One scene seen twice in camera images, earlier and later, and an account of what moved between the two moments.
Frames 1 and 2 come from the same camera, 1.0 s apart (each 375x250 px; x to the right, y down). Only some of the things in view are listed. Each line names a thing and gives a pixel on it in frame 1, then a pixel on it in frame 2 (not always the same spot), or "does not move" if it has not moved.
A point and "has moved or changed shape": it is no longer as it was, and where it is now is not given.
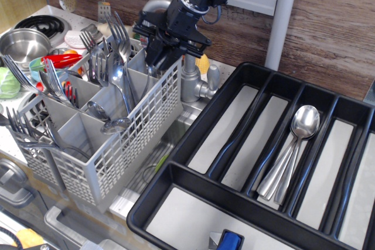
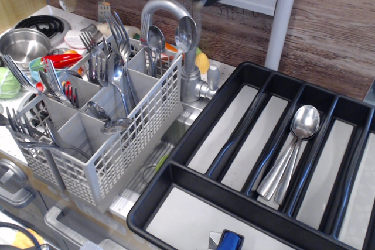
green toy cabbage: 10,87 does not move
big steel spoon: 151,69 has moved or changed shape
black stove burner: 51,27 does not move
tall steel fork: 122,40 does not move
